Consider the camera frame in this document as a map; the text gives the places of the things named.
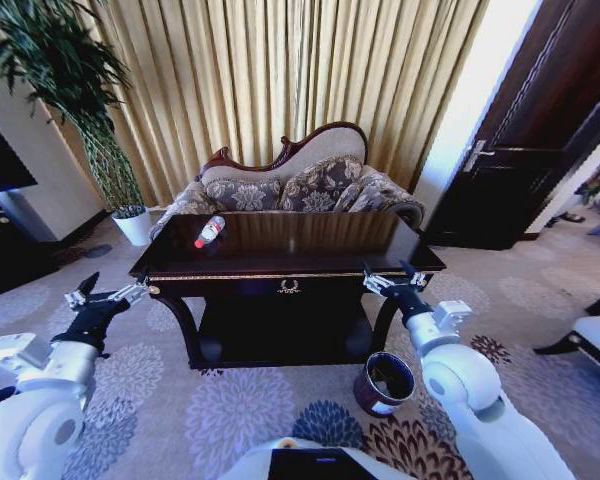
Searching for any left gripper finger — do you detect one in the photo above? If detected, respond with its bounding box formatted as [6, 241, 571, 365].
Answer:
[102, 281, 152, 305]
[63, 271, 102, 309]

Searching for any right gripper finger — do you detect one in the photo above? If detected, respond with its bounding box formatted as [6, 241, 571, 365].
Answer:
[398, 259, 427, 292]
[361, 260, 395, 297]

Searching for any dark round trash bin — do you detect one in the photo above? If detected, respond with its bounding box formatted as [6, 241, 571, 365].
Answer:
[352, 351, 417, 419]

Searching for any white plant pot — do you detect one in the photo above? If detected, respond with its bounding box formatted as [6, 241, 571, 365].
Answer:
[110, 204, 153, 248]

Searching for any dark television stand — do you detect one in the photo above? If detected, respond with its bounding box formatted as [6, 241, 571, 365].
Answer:
[0, 201, 62, 302]

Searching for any dark wooden console table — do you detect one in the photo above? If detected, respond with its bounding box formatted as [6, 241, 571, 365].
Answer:
[128, 211, 448, 372]

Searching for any clear plastic bottle red cap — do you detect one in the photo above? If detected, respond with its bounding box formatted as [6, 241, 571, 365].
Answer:
[193, 215, 227, 251]

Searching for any large floral sofa cushion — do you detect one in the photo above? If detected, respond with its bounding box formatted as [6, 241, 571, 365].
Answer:
[278, 155, 366, 214]

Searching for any floral upholstered wooden sofa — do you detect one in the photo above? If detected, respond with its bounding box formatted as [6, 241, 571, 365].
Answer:
[148, 120, 427, 242]

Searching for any small floral sofa cushion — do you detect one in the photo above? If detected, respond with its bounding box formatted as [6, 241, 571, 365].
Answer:
[204, 178, 283, 213]

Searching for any dark wooden door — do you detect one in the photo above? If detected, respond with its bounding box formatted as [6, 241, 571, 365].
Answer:
[421, 0, 600, 252]

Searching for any dark chair with white seat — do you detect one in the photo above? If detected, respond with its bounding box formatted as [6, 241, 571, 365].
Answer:
[531, 283, 600, 397]

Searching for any tall green bamboo plant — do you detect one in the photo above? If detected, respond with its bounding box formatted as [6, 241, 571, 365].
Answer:
[0, 0, 147, 217]

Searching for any golden pleated curtain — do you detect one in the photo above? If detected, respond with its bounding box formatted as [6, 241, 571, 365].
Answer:
[59, 0, 492, 209]

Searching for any silver door handle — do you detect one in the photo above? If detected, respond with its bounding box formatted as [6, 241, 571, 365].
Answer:
[461, 139, 497, 174]

